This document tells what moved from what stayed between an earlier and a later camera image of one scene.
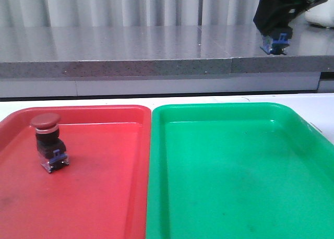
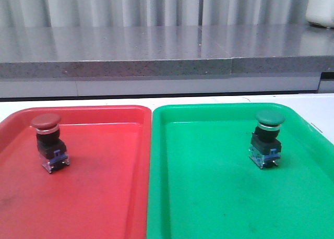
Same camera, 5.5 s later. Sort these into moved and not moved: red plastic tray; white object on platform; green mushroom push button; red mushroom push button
Moved: green mushroom push button
Not moved: white object on platform; red plastic tray; red mushroom push button
